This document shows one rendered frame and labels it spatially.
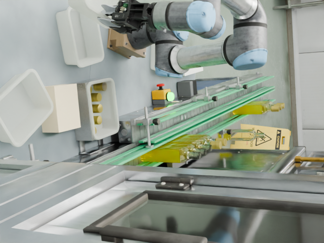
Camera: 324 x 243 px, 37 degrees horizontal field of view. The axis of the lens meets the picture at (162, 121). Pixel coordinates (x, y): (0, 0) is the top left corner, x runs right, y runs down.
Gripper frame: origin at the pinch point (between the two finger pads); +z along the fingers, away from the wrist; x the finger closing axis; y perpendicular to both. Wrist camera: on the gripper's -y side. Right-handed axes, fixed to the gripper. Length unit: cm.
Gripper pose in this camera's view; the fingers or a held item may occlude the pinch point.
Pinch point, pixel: (102, 17)
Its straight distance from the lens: 144.4
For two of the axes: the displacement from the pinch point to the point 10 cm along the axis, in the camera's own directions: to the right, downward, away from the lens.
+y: -4.8, -1.3, -8.6
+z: -8.6, -1.2, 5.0
